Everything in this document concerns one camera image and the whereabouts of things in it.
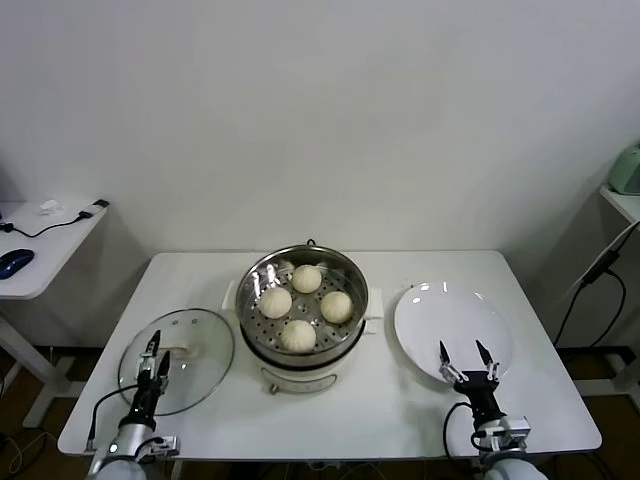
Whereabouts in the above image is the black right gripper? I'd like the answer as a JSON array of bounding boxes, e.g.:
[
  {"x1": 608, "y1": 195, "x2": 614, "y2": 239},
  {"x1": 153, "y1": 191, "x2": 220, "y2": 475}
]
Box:
[{"x1": 438, "y1": 339, "x2": 503, "y2": 422}]

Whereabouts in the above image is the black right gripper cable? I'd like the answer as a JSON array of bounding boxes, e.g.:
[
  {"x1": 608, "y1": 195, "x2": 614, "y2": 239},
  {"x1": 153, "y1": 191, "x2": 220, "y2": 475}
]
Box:
[{"x1": 443, "y1": 401, "x2": 477, "y2": 459}]

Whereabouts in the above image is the blue computer mouse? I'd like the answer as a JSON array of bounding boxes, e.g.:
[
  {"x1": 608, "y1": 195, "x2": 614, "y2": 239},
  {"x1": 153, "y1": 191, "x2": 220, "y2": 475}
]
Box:
[{"x1": 0, "y1": 248, "x2": 36, "y2": 280}]

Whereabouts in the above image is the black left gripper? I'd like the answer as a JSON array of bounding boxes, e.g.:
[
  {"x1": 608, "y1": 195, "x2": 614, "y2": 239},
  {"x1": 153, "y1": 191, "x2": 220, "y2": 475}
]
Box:
[{"x1": 129, "y1": 329, "x2": 172, "y2": 427}]

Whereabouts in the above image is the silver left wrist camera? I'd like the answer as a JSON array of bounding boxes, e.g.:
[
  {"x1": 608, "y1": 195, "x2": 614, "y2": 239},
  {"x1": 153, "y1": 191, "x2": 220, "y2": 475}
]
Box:
[{"x1": 144, "y1": 434, "x2": 181, "y2": 458}]

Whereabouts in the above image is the black power adapter cable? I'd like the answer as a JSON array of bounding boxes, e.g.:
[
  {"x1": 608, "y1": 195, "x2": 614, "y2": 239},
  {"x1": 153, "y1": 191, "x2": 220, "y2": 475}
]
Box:
[{"x1": 553, "y1": 253, "x2": 627, "y2": 347}]

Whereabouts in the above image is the white side desk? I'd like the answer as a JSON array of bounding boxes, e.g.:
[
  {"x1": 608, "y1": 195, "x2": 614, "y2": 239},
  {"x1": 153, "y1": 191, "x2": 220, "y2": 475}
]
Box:
[{"x1": 0, "y1": 199, "x2": 109, "y2": 429}]

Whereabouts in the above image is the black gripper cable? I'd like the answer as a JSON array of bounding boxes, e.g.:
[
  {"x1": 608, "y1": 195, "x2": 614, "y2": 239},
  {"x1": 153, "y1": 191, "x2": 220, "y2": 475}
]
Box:
[
  {"x1": 443, "y1": 401, "x2": 477, "y2": 459},
  {"x1": 87, "y1": 383, "x2": 140, "y2": 451}
]

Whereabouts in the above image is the black usb cable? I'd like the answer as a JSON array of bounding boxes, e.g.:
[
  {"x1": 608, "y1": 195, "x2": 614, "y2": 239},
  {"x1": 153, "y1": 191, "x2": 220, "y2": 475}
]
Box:
[{"x1": 0, "y1": 211, "x2": 96, "y2": 240}]

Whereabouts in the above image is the white floor cable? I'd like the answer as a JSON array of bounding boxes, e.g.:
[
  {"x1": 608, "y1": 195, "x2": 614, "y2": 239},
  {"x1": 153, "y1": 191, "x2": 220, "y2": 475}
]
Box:
[{"x1": 0, "y1": 429, "x2": 52, "y2": 474}]

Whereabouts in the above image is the white power cable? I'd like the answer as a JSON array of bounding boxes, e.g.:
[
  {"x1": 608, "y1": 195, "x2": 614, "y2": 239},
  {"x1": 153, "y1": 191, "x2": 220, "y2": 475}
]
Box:
[{"x1": 573, "y1": 218, "x2": 640, "y2": 290}]

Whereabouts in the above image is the stainless steel steamer basket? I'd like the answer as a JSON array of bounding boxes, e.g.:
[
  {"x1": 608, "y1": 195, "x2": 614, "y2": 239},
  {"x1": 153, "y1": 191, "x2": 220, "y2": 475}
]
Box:
[{"x1": 234, "y1": 243, "x2": 370, "y2": 363}]

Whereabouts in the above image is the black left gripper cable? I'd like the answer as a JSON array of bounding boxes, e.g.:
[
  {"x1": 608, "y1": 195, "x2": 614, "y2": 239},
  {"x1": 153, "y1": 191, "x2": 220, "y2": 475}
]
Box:
[{"x1": 87, "y1": 383, "x2": 140, "y2": 451}]

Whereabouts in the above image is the white steamed baozi bun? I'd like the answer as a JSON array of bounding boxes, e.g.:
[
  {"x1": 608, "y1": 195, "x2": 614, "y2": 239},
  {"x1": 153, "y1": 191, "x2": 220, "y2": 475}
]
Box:
[
  {"x1": 291, "y1": 264, "x2": 323, "y2": 295},
  {"x1": 258, "y1": 287, "x2": 293, "y2": 320},
  {"x1": 280, "y1": 320, "x2": 317, "y2": 354},
  {"x1": 319, "y1": 291, "x2": 354, "y2": 324}
]

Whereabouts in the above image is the mint green appliance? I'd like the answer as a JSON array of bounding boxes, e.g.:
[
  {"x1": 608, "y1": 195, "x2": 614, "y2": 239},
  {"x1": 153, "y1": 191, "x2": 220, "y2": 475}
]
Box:
[{"x1": 606, "y1": 142, "x2": 640, "y2": 196}]

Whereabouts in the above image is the white round plate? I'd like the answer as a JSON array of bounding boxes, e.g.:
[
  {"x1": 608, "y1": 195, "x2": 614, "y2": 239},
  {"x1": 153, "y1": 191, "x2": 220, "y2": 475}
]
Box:
[{"x1": 393, "y1": 282, "x2": 514, "y2": 387}]

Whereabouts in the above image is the glass pot lid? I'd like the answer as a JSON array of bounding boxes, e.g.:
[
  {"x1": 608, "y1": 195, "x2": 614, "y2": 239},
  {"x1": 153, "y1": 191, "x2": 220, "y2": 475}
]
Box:
[{"x1": 117, "y1": 308, "x2": 236, "y2": 417}]

